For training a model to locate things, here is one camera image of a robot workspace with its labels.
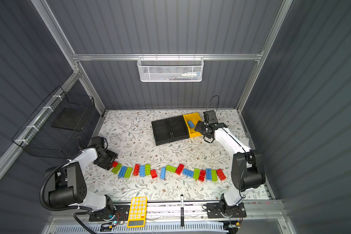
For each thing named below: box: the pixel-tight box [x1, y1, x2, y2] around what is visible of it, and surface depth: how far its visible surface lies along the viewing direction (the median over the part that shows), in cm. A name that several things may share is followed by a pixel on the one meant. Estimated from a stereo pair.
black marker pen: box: [180, 194, 184, 228], surface depth 76 cm
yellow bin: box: [182, 112, 202, 138], surface depth 111 cm
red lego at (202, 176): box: [198, 169, 207, 182], surface depth 86 cm
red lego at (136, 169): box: [133, 163, 140, 177], surface depth 88 cm
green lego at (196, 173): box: [193, 168, 201, 180], surface depth 88 cm
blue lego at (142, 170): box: [139, 165, 146, 177], surface depth 88 cm
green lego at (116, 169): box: [111, 162, 123, 175], surface depth 88 cm
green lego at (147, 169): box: [144, 163, 151, 176], surface depth 88 cm
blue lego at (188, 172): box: [182, 168, 195, 178], surface depth 88 cm
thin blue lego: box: [159, 167, 166, 180], surface depth 88 cm
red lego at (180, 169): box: [175, 163, 185, 176], surface depth 90 cm
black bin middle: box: [167, 115, 190, 142], surface depth 107 cm
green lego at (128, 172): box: [123, 166, 134, 179], surface depth 88 cm
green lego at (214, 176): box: [211, 169, 218, 182], surface depth 86 cm
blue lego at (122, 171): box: [117, 166, 128, 178], surface depth 88 cm
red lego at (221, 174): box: [216, 168, 227, 181], surface depth 88 cm
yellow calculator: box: [126, 196, 148, 228], surface depth 75 cm
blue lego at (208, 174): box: [205, 168, 212, 181], surface depth 86 cm
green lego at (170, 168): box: [165, 165, 177, 173], surface depth 90 cm
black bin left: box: [151, 117, 173, 146], surface depth 107 cm
